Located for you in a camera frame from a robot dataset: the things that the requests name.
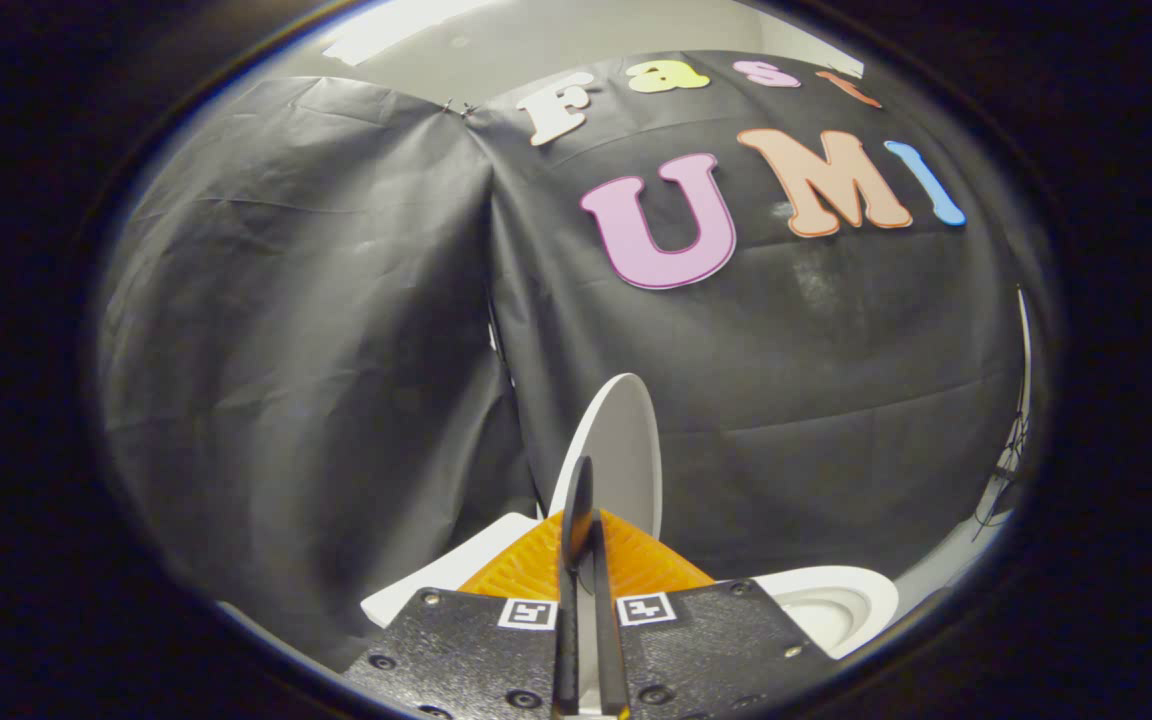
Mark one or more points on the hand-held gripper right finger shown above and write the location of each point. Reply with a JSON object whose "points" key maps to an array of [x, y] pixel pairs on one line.
{"points": [[716, 640]]}

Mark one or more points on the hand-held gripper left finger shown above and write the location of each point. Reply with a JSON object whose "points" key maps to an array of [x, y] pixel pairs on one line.
{"points": [[466, 650]]}

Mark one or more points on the white toilet lid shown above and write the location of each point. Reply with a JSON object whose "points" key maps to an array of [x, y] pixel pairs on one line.
{"points": [[626, 450]]}

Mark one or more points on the white ceramic toilet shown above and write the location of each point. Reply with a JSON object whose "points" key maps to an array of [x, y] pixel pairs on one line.
{"points": [[836, 610]]}

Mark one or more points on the black backdrop cloth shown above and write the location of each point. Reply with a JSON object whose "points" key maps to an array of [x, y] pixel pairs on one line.
{"points": [[336, 350]]}

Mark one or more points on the black tripod stand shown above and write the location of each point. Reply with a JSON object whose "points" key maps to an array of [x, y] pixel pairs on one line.
{"points": [[1014, 440]]}

